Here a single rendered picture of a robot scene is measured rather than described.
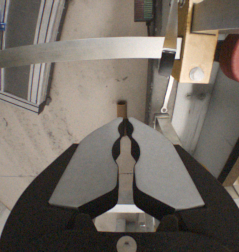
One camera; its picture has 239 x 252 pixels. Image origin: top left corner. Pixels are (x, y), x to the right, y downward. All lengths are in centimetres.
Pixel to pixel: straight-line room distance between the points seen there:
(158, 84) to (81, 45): 25
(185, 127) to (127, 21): 79
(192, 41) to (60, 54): 19
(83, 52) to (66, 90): 101
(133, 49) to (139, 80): 90
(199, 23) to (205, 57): 6
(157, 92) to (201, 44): 21
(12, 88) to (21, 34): 37
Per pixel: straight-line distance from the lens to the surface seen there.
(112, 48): 23
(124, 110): 113
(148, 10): 40
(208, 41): 25
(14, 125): 170
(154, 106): 43
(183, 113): 57
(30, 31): 104
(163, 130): 38
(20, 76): 113
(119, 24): 110
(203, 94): 57
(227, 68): 24
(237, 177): 41
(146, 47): 23
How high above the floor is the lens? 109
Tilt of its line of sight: 58 degrees down
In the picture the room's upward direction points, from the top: 177 degrees counter-clockwise
